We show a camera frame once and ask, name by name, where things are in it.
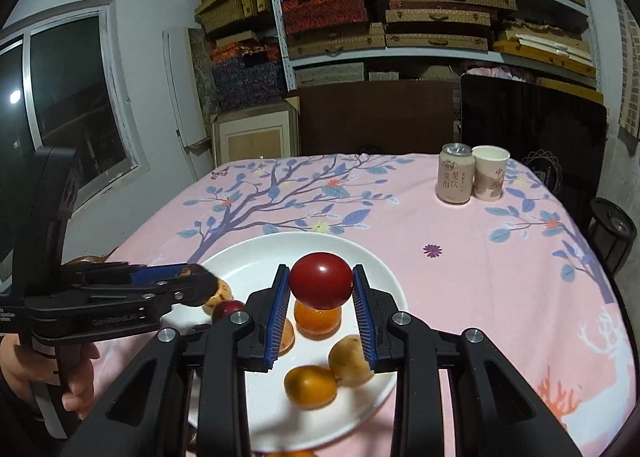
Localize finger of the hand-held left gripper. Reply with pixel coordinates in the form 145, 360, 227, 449
127, 263, 193, 286
140, 283, 211, 311

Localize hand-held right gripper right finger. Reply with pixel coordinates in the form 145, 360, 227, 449
351, 264, 583, 457

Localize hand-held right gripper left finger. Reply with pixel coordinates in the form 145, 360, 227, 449
60, 264, 292, 457

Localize pale orange citrus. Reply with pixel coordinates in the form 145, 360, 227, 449
277, 319, 295, 355

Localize dark purple mangosteen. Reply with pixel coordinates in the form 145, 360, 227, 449
181, 264, 219, 308

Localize orange tangerine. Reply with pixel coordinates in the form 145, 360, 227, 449
293, 299, 342, 339

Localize shiny red plum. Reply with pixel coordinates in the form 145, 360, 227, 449
211, 300, 247, 325

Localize large pepino melon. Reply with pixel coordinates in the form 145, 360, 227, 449
202, 279, 234, 315

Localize small red tomato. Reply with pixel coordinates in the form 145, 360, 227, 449
290, 252, 352, 310

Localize white oval plate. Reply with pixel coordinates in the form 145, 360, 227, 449
186, 232, 408, 455

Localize small orange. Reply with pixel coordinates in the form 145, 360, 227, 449
284, 365, 338, 410

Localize person's left hand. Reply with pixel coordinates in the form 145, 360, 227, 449
0, 337, 96, 420

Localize pink deer print tablecloth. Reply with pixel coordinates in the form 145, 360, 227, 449
90, 153, 640, 457

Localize framed picture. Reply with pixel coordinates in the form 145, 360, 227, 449
210, 97, 301, 169

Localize beige drink can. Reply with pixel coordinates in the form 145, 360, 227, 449
436, 142, 473, 205

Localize white leaning panel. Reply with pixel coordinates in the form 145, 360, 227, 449
162, 27, 211, 173

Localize printed paper cup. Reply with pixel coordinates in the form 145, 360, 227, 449
471, 146, 511, 202

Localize grey stone slab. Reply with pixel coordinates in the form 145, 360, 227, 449
187, 27, 221, 138

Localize brown board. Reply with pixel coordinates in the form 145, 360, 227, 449
285, 78, 462, 159

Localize white framed window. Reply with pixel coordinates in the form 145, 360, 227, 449
0, 0, 151, 268

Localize stack of blue patterned boxes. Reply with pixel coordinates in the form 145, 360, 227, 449
210, 40, 287, 113

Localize black glossy panel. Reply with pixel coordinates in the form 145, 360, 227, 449
459, 72, 608, 233

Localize white metal shelf rack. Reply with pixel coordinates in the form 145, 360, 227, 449
262, 0, 606, 88

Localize black round stool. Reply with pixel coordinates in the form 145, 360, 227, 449
589, 197, 638, 274

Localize red patterned boxes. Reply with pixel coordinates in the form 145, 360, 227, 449
280, 0, 387, 35

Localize stack of yellow flat boxes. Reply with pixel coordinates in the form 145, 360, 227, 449
492, 22, 598, 80

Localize tan checked hanging cloth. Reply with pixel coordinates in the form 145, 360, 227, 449
617, 0, 640, 158

